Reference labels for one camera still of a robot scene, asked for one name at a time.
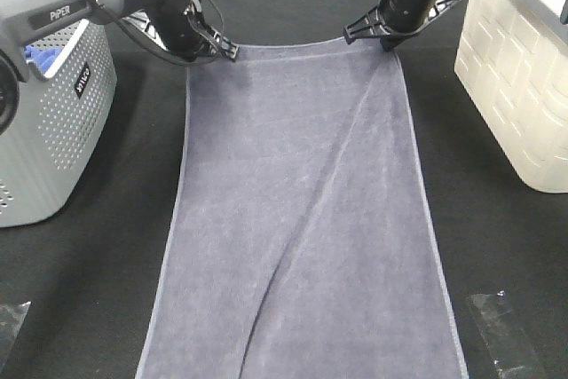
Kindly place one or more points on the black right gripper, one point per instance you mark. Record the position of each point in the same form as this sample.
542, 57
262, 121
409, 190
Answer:
395, 20

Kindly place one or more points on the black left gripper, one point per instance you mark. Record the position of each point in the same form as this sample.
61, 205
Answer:
172, 24

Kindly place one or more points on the grey towel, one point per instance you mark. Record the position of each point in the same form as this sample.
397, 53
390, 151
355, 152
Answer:
301, 243

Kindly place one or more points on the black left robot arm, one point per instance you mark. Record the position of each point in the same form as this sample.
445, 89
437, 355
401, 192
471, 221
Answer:
26, 21

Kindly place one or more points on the blue towel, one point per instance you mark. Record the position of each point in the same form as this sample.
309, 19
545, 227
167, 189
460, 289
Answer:
42, 58

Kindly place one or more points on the cream plastic storage bin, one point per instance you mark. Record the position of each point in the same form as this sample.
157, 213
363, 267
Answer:
512, 61

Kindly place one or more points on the grey perforated laundry basket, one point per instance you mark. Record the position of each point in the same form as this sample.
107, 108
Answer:
57, 125

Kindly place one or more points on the black table cloth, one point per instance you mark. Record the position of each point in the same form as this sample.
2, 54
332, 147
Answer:
90, 272

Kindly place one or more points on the clear tape strip left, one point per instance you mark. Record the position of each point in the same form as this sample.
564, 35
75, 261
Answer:
12, 317

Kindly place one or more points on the clear tape strip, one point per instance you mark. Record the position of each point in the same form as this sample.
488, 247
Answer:
510, 349
12, 317

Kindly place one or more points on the clear tape strip right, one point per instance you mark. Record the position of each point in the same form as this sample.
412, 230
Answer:
510, 349

